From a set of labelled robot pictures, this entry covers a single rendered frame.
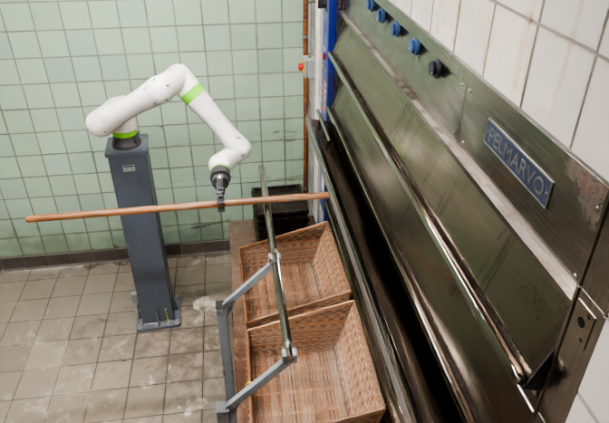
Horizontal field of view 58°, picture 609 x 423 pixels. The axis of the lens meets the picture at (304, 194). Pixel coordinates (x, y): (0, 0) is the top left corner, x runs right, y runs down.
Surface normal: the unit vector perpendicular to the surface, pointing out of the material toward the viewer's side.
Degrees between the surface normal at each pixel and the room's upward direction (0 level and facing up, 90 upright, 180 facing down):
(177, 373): 0
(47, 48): 90
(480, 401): 70
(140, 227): 90
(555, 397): 90
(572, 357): 90
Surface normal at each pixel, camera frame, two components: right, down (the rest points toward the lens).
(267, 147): 0.14, 0.52
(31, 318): 0.00, -0.85
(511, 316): -0.93, -0.22
